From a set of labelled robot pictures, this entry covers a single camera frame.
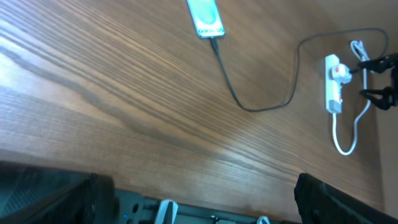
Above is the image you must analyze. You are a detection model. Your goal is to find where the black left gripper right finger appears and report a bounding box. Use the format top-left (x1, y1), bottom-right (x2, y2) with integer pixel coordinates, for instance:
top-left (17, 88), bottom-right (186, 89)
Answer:
top-left (294, 173), bottom-right (397, 224)

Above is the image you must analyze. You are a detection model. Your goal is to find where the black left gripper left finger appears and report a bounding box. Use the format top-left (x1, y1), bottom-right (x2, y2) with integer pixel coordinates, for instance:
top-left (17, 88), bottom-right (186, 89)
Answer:
top-left (1, 161), bottom-right (119, 224)

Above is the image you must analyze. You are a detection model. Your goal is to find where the Galaxy S25 smartphone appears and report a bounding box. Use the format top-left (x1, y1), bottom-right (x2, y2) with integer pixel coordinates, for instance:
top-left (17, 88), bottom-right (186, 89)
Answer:
top-left (187, 0), bottom-right (225, 38)

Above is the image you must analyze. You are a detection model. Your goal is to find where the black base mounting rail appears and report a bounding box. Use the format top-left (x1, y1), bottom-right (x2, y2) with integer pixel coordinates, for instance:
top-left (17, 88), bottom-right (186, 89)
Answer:
top-left (115, 189), bottom-right (286, 224)

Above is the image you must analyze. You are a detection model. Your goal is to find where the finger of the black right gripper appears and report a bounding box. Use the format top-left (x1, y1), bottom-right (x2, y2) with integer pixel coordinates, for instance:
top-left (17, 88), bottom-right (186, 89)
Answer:
top-left (359, 86), bottom-right (397, 110)
top-left (356, 53), bottom-right (397, 73)

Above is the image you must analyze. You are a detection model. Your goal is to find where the white power strip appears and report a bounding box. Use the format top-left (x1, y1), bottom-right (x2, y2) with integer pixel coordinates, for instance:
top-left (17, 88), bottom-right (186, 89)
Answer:
top-left (325, 54), bottom-right (342, 114)

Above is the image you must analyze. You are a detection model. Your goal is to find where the white charger plug adapter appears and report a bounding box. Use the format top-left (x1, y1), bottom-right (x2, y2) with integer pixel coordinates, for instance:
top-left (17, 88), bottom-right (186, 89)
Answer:
top-left (330, 63), bottom-right (352, 85)

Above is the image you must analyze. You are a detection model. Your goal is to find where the black USB charging cable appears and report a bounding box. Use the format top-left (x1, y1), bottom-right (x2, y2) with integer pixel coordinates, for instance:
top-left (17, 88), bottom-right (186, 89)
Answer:
top-left (210, 27), bottom-right (389, 113)

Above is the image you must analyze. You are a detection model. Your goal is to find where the white power strip cord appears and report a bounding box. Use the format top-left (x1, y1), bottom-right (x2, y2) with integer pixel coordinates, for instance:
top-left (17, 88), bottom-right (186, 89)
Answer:
top-left (331, 40), bottom-right (373, 156)

